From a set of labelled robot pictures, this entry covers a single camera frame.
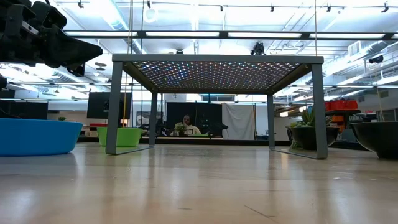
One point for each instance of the black ceiling spotlight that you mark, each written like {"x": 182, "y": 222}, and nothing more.
{"x": 377, "y": 59}

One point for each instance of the orange storage bins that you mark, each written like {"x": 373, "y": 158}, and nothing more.
{"x": 337, "y": 123}

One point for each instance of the light blue plastic bowl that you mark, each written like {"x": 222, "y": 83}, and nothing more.
{"x": 34, "y": 137}

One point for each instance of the grey perforated metal shelf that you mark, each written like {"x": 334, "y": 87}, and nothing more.
{"x": 217, "y": 58}

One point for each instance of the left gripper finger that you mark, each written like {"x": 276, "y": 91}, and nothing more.
{"x": 77, "y": 70}
{"x": 68, "y": 51}

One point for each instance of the black overhead camera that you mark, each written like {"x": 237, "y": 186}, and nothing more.
{"x": 258, "y": 49}

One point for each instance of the black screen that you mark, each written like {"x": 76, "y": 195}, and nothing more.
{"x": 28, "y": 110}

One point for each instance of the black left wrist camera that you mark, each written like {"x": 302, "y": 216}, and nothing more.
{"x": 49, "y": 17}

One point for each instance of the person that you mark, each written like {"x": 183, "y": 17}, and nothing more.
{"x": 187, "y": 119}

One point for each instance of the potted succulent plant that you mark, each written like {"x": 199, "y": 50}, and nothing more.
{"x": 308, "y": 118}

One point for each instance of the black monitor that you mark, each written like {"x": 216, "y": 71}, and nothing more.
{"x": 96, "y": 105}

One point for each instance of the small flowering plant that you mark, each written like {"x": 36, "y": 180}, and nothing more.
{"x": 181, "y": 127}

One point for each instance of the black partition panel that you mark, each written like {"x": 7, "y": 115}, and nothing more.
{"x": 205, "y": 112}

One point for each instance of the small green plant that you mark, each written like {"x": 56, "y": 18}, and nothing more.
{"x": 62, "y": 119}

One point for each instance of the red storage bins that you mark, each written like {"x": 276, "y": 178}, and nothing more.
{"x": 342, "y": 104}

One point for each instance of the green plastic bowl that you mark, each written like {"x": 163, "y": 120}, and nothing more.
{"x": 132, "y": 137}

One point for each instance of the white hanging cloth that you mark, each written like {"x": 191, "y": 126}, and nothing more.
{"x": 238, "y": 121}

